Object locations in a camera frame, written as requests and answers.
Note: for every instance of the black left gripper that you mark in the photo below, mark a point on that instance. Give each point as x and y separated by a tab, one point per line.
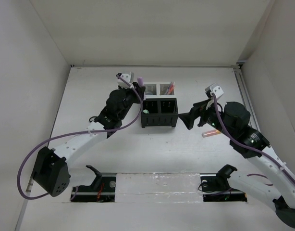
132	91

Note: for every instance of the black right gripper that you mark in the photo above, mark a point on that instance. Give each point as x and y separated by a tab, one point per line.
199	109

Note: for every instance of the clear jar of paperclips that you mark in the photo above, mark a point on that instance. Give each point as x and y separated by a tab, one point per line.
149	93

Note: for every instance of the pink highlighter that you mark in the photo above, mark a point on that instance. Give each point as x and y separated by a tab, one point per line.
140	81

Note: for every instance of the orange capped clear marker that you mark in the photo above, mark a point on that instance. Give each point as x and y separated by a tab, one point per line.
210	133

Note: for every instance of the orange red pen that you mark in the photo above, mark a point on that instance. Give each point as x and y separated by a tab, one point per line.
170	89

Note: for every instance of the black handled scissors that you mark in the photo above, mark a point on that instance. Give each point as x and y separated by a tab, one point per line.
93	119

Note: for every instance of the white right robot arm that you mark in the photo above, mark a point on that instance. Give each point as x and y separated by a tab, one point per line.
233	121

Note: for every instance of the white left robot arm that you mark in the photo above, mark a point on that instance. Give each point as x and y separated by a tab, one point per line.
51	169

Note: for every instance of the white slotted organizer box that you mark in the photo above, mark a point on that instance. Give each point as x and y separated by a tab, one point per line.
158	88

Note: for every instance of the black slotted organizer box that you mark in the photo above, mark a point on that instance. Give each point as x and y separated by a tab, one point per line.
163	112

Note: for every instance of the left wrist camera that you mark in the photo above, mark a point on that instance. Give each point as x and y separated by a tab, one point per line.
125	80

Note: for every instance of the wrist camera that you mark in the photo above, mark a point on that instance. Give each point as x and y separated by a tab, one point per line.
214	90
125	80

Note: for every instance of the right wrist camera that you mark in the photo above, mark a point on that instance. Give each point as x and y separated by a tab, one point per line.
214	90

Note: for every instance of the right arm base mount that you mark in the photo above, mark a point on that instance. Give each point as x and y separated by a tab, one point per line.
215	187

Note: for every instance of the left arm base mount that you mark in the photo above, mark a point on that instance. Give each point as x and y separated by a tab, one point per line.
100	190

